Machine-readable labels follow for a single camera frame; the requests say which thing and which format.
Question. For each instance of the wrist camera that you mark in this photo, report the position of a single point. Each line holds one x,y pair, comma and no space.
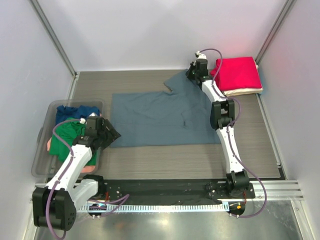
201,63
94,125

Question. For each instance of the left aluminium corner post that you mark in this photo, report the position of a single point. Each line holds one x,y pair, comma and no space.
52,35

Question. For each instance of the grey blue t shirt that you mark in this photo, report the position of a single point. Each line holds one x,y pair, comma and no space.
179,116

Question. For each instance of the pink t shirt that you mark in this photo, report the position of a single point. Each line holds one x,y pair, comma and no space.
68,132

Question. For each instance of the navy blue t shirt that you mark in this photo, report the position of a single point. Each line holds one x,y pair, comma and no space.
65,112

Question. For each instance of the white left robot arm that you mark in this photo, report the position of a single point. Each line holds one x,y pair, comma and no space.
56,204

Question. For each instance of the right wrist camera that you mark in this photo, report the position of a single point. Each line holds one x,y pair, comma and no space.
201,63

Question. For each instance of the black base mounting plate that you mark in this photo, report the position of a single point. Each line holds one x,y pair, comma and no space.
204,188

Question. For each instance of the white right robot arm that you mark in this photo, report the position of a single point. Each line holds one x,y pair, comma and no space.
222,120

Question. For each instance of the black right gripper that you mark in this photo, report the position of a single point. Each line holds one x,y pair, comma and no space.
188,74

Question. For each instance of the folded red t shirt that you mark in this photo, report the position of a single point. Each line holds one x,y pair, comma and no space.
221,66

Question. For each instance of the right aluminium corner post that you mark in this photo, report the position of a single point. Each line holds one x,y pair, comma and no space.
280,19

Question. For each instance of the white slotted cable duct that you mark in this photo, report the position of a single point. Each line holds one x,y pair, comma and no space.
102,208

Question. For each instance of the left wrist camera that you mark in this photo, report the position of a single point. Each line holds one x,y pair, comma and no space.
94,125

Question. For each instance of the aluminium corner post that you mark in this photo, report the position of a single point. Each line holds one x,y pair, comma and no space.
52,35
280,19

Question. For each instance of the clear plastic storage bin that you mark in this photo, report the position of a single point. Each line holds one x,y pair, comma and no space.
46,165

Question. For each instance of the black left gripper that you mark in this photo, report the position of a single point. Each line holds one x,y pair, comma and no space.
112,134

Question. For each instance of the folded cream t shirt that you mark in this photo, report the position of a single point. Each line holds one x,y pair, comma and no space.
243,91

